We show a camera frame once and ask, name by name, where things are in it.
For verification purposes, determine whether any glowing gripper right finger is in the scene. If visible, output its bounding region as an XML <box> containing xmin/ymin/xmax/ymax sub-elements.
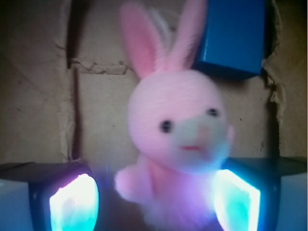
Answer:
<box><xmin>214</xmin><ymin>157</ymin><xmax>308</xmax><ymax>231</ymax></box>

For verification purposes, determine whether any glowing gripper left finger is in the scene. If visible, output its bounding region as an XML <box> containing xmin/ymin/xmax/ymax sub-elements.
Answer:
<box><xmin>0</xmin><ymin>162</ymin><xmax>100</xmax><ymax>231</ymax></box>

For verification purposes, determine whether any brown paper bag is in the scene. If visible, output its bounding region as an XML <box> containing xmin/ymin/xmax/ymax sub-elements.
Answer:
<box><xmin>0</xmin><ymin>0</ymin><xmax>308</xmax><ymax>231</ymax></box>

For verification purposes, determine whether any pink plush bunny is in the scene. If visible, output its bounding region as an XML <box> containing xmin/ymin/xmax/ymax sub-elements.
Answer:
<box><xmin>115</xmin><ymin>0</ymin><xmax>234</xmax><ymax>231</ymax></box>

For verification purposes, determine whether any blue rectangular block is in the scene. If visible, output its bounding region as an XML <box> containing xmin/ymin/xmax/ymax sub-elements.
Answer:
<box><xmin>193</xmin><ymin>0</ymin><xmax>266</xmax><ymax>80</ymax></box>

